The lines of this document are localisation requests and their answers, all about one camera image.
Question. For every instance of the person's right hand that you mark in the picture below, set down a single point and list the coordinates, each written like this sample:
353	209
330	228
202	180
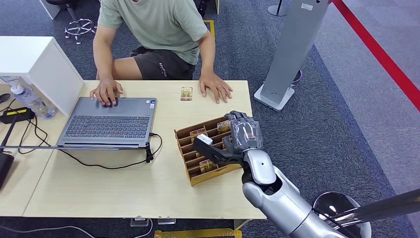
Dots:
107	91

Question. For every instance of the person's left hand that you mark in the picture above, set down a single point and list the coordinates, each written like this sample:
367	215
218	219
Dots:
216	87

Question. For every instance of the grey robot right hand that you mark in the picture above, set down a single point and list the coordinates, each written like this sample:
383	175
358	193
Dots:
244	131

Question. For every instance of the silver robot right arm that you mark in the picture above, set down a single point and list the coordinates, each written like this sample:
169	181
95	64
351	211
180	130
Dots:
279	200

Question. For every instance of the person's left forearm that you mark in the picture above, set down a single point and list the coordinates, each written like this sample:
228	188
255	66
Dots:
207	56

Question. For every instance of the person's right forearm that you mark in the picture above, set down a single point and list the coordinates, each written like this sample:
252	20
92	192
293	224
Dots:
103	64

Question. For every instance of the gold printed card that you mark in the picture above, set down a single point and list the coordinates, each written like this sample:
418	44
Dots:
223	126
197	133
186	94
208	167

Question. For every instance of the brown wooden card holder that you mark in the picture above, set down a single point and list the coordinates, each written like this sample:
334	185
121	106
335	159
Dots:
197	179

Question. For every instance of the person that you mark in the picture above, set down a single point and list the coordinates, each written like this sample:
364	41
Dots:
154	29

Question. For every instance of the grey laptop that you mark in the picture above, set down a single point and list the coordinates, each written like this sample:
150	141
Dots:
111	123

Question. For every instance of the office chair with chrome base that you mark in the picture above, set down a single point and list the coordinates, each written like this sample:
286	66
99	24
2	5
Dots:
78	28

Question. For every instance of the dark round stanchion base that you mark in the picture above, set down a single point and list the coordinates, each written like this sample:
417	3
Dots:
297	78

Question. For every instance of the clear plastic water bottle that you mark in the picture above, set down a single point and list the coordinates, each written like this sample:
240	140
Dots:
31	100

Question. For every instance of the white box cabinet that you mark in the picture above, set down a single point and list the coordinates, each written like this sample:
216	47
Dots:
36	62

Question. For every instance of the grey kiosk stand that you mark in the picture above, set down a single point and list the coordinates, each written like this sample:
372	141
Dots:
292	49

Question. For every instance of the thin grey bar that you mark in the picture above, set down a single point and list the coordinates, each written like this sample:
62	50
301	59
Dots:
32	147

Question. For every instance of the black power adapter yellow label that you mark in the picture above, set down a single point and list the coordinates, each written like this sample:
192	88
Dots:
16	115

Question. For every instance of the grey stanchion base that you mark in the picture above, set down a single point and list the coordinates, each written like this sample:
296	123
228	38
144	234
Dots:
278	11

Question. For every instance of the white furniture panel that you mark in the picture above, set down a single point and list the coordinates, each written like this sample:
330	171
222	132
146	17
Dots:
51	9

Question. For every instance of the chrome stanchion base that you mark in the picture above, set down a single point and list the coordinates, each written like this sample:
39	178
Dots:
328	202

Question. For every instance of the yellow tape strip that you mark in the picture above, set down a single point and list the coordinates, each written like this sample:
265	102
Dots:
197	234

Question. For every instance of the clear desk clamp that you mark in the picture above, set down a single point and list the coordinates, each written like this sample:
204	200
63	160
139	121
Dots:
139	222
166	221

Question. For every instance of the black router with antenna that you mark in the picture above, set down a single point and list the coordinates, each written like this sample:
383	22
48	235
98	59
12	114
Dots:
5	167

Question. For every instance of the red barrier belt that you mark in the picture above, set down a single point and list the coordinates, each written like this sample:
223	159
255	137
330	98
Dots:
377	52

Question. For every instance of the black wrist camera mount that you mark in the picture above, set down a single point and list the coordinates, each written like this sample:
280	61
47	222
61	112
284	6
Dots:
213	151

